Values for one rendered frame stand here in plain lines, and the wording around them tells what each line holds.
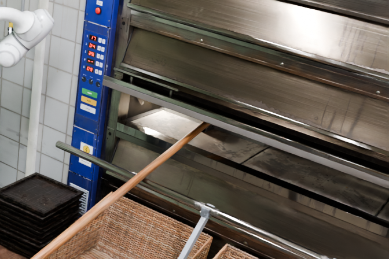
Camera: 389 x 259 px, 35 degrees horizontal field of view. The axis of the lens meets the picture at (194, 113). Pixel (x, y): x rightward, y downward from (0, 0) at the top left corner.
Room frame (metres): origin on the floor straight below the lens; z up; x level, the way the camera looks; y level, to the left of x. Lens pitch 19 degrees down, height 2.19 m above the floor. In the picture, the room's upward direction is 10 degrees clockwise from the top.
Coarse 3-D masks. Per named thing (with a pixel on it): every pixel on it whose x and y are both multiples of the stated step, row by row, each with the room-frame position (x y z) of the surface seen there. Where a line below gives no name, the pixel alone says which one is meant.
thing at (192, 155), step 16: (128, 128) 2.59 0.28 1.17; (144, 128) 2.59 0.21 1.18; (160, 144) 2.50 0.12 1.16; (208, 160) 2.38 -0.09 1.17; (224, 160) 2.39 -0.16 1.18; (240, 176) 2.31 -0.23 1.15; (256, 176) 2.28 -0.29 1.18; (272, 176) 2.30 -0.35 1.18; (272, 192) 2.24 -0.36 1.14; (288, 192) 2.21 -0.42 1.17; (304, 192) 2.21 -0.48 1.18; (320, 208) 2.14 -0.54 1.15; (336, 208) 2.12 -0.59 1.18; (352, 208) 2.13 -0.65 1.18; (368, 224) 2.05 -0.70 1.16; (384, 224) 2.05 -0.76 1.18
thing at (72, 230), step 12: (192, 132) 2.42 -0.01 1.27; (180, 144) 2.32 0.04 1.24; (168, 156) 2.24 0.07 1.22; (144, 168) 2.12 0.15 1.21; (132, 180) 2.03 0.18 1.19; (120, 192) 1.96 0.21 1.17; (108, 204) 1.89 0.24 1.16; (84, 216) 1.80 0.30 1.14; (96, 216) 1.83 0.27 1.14; (72, 228) 1.73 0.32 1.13; (60, 240) 1.67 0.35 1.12; (48, 252) 1.62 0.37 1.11
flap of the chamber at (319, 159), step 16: (128, 80) 2.59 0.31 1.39; (144, 96) 2.38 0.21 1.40; (176, 96) 2.49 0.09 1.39; (192, 112) 2.27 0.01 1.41; (224, 112) 2.39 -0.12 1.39; (224, 128) 2.20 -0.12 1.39; (240, 128) 2.17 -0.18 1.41; (272, 128) 2.30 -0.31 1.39; (272, 144) 2.10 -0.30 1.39; (304, 144) 2.16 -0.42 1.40; (320, 160) 2.02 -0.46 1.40; (352, 160) 2.08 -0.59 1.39; (368, 176) 1.93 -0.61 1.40
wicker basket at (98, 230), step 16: (112, 192) 2.56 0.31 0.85; (112, 208) 2.54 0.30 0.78; (128, 208) 2.50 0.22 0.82; (144, 208) 2.48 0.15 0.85; (96, 224) 2.49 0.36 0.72; (112, 224) 2.51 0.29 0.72; (128, 224) 2.48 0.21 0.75; (144, 224) 2.45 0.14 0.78; (160, 224) 2.42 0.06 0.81; (176, 224) 2.39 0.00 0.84; (80, 240) 2.39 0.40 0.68; (96, 240) 2.49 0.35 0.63; (112, 240) 2.48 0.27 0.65; (128, 240) 2.45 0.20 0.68; (144, 240) 2.42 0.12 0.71; (160, 240) 2.39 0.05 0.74; (208, 240) 2.29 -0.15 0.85; (64, 256) 2.30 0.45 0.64; (80, 256) 2.40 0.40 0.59; (96, 256) 2.43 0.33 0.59; (112, 256) 2.45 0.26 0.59; (128, 256) 2.43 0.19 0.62; (144, 256) 2.40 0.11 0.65; (160, 256) 2.37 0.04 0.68; (176, 256) 2.34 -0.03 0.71; (192, 256) 2.32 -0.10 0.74
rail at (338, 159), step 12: (120, 84) 2.44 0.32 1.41; (132, 84) 2.42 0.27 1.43; (156, 96) 2.36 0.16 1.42; (192, 108) 2.27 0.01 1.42; (228, 120) 2.20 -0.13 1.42; (264, 132) 2.13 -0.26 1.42; (288, 144) 2.08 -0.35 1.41; (300, 144) 2.06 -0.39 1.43; (324, 156) 2.01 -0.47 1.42; (336, 156) 2.00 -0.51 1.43; (360, 168) 1.95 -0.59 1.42; (372, 168) 1.94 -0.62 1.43
